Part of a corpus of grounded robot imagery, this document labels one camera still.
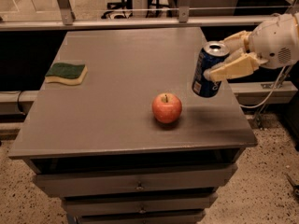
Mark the grey drawer cabinet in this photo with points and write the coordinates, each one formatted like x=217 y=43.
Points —
x=106 y=123

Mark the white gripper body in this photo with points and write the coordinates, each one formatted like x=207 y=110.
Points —
x=273 y=41

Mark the top grey drawer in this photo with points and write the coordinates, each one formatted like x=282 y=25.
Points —
x=132 y=181

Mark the grey drawer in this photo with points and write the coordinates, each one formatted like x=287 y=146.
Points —
x=132 y=181
x=165 y=217
x=146 y=203

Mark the red apple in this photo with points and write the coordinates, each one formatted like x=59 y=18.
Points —
x=166 y=107

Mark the grey metal window rail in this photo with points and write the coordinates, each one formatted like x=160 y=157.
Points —
x=21 y=15

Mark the middle grey drawer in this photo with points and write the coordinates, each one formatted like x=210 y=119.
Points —
x=146 y=203

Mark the green yellow sponge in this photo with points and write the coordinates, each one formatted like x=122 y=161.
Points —
x=66 y=73

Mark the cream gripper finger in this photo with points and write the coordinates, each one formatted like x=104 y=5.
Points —
x=237 y=41
x=234 y=67

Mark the bottom grey drawer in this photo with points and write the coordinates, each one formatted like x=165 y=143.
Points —
x=165 y=217

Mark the black office chair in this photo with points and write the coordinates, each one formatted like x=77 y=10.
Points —
x=124 y=9

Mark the blue pepsi can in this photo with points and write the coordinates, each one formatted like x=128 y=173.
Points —
x=212 y=53

